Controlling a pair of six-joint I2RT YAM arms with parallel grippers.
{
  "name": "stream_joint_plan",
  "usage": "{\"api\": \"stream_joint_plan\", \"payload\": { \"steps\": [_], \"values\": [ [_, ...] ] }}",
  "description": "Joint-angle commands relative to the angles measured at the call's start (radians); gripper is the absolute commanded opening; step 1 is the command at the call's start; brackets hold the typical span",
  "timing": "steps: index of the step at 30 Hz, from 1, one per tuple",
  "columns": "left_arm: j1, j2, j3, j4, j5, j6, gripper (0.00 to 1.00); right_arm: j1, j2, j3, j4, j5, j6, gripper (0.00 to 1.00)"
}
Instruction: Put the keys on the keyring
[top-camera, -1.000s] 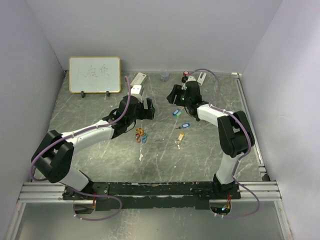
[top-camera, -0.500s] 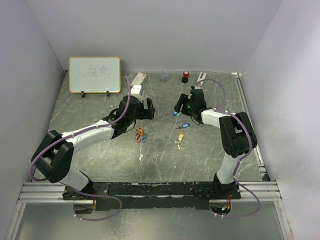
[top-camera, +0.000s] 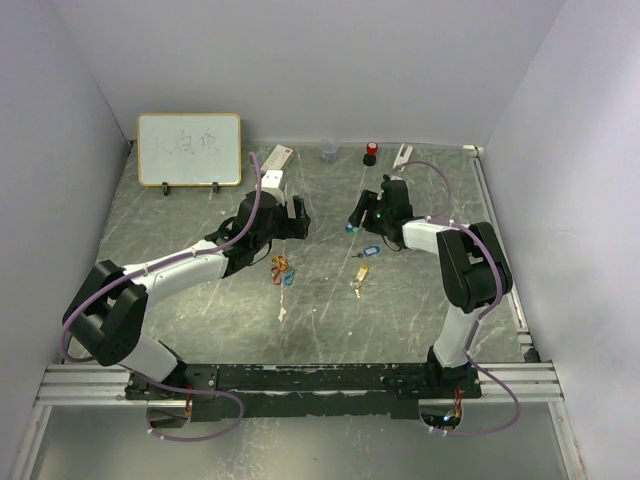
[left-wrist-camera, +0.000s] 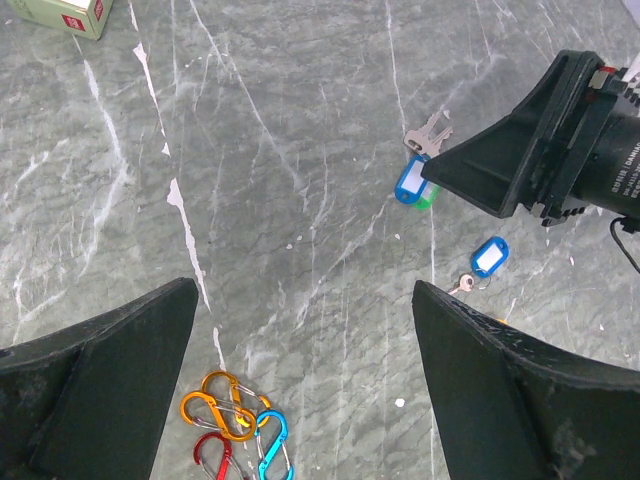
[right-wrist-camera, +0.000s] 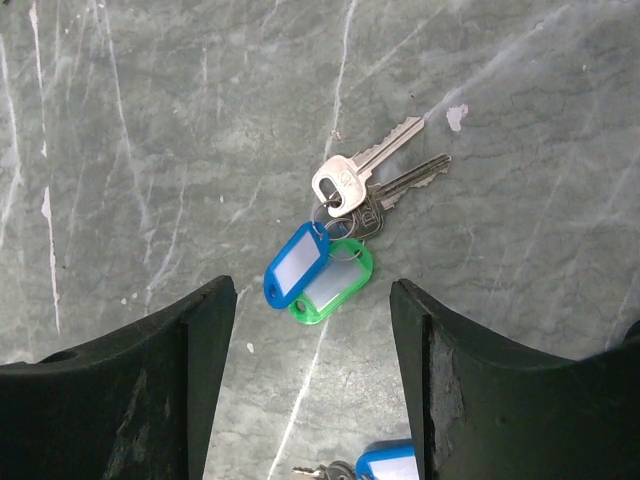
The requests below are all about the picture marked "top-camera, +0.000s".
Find red carabiner clip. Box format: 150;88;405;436
271;266;283;285

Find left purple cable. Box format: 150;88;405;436
60;151;264;442

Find aluminium rail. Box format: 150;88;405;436
36;363;564;406
463;145;541;363

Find right side aluminium rail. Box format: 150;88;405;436
463;145;541;363

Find purple cable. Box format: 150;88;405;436
389;160;522;437
60;151;264;442

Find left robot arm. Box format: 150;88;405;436
62;191;311;399

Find white whiteboard wooden frame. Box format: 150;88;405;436
136;113;242;188

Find clear plastic cup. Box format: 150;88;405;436
319;138;339;164

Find yellow key tag with key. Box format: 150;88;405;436
351;265;369;299

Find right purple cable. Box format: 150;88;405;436
389;160;522;437

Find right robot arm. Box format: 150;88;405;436
348;177;513;398

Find white red cardboard box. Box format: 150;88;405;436
261;144;293;173

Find white rectangular device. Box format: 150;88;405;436
393;143;413;173

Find red black stamp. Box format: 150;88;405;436
363;142;379;167

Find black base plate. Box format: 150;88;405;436
124;362;484;424

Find blue white key tag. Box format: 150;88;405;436
352;245;381;258

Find orange carabiner clip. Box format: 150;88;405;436
271;255;289;271

